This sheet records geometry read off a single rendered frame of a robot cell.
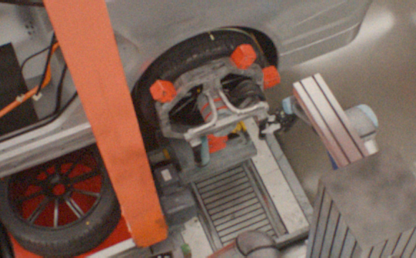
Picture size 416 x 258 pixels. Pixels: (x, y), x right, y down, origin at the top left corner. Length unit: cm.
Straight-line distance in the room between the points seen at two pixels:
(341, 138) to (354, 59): 267
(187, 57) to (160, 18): 35
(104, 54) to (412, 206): 102
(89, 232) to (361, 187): 196
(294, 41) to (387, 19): 148
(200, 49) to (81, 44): 126
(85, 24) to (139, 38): 102
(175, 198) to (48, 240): 68
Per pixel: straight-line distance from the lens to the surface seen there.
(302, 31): 366
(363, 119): 318
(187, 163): 420
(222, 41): 347
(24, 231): 388
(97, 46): 228
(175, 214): 391
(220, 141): 396
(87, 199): 414
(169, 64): 344
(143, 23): 312
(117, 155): 283
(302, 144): 451
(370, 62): 486
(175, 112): 378
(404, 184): 218
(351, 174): 217
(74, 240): 382
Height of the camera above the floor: 396
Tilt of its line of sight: 60 degrees down
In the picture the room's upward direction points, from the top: 5 degrees counter-clockwise
